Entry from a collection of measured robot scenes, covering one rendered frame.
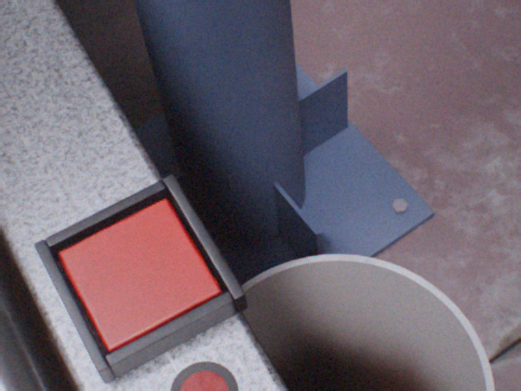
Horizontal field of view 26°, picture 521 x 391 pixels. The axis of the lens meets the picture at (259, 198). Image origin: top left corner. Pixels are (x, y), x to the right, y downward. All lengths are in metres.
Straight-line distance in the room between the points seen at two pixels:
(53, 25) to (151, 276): 0.18
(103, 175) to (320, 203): 1.03
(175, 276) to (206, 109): 0.76
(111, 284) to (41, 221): 0.06
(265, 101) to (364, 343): 0.30
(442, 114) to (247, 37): 0.56
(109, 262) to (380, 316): 0.73
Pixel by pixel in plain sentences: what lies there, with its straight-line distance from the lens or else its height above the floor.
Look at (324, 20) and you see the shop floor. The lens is 1.79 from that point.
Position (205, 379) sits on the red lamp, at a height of 0.92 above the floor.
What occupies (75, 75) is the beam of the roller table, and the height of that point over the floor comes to 0.92.
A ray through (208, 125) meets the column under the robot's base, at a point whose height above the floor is 0.31.
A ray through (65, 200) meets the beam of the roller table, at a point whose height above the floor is 0.92.
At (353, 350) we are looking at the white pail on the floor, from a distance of 1.34.
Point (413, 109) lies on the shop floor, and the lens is 1.69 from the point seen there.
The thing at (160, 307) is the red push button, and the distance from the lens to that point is 0.53.
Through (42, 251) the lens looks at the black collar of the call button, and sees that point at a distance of 0.55.
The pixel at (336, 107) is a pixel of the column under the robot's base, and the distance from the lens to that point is 1.59.
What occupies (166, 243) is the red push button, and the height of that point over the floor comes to 0.93.
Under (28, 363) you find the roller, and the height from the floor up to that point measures 0.91.
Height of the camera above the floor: 1.40
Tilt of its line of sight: 60 degrees down
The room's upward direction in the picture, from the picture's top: 9 degrees counter-clockwise
